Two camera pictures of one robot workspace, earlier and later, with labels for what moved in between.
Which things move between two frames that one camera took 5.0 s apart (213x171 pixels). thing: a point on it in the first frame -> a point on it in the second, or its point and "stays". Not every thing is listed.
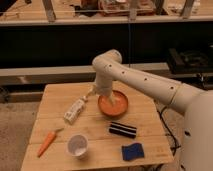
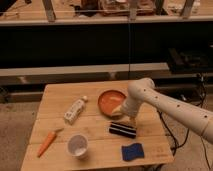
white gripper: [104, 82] -> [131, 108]
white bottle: [75, 109] stays
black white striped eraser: [123, 130] stays
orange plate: [114, 109] stays
